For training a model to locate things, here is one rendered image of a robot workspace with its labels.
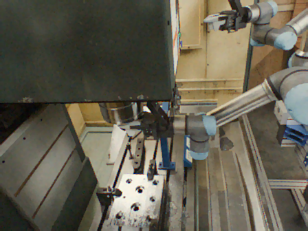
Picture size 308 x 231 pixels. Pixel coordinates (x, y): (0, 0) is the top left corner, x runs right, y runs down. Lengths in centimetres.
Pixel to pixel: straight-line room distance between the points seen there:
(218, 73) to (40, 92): 139
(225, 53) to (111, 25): 131
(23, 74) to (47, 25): 19
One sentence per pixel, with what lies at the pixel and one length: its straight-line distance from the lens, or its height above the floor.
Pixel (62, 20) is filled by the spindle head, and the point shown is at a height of 183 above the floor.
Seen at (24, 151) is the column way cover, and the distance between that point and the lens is 109.
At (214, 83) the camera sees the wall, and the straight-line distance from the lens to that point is 191.
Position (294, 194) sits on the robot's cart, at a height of 23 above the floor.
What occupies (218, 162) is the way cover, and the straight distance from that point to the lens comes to 167.
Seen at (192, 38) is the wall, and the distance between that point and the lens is 176.
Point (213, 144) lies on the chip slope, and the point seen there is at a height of 70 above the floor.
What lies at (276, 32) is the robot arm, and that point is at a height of 161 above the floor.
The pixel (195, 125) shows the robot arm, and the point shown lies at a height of 143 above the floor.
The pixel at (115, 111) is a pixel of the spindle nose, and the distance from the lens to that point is 77.
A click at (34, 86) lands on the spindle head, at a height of 166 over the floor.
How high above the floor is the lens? 194
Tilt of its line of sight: 35 degrees down
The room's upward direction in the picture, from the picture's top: 8 degrees counter-clockwise
